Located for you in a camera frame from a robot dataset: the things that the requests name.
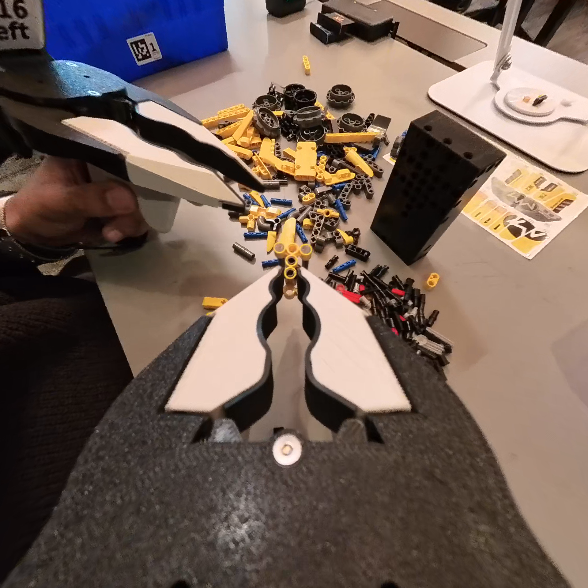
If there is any yellow black sticker sheet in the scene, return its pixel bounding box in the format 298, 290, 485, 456
461, 156, 588, 260

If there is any white desk stand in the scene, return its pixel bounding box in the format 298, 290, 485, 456
428, 0, 588, 174

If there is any blue storage bin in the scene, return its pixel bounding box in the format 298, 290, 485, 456
43, 0, 229, 80

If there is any yellow connector assembly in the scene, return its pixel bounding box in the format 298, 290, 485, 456
273, 243, 313, 300

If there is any person's black knit sweater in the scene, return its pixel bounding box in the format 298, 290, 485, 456
0, 257, 134, 588

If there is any pile of yellow grey beams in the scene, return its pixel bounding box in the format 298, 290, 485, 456
201, 103, 391, 258

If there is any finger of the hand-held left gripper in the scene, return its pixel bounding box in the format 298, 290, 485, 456
61, 116, 246, 210
131, 99, 267, 194

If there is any cluster of black wheel rims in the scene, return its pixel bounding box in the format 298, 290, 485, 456
250, 83, 368, 141

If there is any black box device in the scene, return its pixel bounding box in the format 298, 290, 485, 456
310, 2, 398, 46

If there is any black perforated block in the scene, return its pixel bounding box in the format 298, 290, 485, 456
370, 109, 507, 266

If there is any pile of black red pins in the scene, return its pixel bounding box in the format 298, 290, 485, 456
322, 264, 455, 368

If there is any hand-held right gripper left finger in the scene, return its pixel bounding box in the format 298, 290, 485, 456
164, 266, 282, 432

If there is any person's left hand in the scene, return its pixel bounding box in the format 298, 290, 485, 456
7, 156, 150, 247

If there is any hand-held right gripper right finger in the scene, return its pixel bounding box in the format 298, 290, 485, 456
296, 266, 413, 432

